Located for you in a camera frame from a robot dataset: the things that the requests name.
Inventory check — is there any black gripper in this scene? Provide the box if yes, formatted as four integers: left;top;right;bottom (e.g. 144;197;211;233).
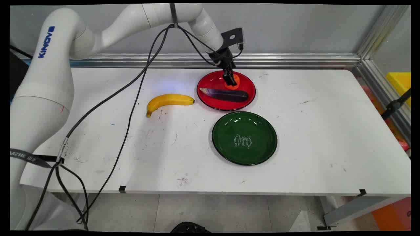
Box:
208;47;238;87

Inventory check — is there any dark purple eggplant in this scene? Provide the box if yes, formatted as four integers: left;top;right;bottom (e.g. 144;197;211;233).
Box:
199;87;249;103

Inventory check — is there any red round plate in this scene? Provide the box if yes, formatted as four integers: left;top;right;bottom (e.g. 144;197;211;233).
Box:
196;70;256;111

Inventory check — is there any green round plate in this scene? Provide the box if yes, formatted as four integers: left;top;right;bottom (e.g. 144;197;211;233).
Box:
211;111;278;166

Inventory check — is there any yellow banana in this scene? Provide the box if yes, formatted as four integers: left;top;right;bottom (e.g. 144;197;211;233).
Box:
146;94;196;118

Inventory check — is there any black round floor object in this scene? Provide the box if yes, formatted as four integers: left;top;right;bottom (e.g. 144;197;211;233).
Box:
170;222;212;233

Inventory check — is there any yellow box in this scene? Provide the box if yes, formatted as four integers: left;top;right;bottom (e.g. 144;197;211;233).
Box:
386;72;411;108

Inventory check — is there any grey table leg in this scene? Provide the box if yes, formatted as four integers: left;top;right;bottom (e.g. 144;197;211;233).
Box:
323;196;396;227

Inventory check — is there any black monitor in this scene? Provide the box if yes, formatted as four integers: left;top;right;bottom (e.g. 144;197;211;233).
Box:
10;50;31;99

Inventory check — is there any orange box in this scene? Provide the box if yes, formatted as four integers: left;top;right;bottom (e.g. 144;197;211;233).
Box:
371;197;411;231

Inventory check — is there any horizontal aluminium frame rail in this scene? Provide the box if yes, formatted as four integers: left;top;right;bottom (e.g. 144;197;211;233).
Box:
71;53;361;69

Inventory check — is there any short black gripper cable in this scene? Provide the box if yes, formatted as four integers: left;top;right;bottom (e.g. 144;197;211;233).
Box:
177;26;219;54
185;32;215;66

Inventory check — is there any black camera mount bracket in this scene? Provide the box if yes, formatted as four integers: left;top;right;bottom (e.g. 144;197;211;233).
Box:
221;28;245;47

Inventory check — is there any black strap around arm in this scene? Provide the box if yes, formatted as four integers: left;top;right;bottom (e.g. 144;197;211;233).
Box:
169;3;179;28

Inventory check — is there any long thin black cable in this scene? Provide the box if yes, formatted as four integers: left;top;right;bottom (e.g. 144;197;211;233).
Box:
76;28;169;226

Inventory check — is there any thick black cable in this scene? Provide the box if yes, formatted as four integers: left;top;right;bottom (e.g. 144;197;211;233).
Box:
25;25;174;231

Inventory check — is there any aluminium frame side rail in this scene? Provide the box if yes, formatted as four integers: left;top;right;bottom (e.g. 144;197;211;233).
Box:
354;59;411;146

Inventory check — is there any aluminium frame corner post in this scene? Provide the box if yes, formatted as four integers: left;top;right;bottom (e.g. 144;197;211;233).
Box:
356;5;410;60

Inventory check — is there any grey printed lanyard strap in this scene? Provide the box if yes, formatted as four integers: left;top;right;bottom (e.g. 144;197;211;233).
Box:
10;148;63;168

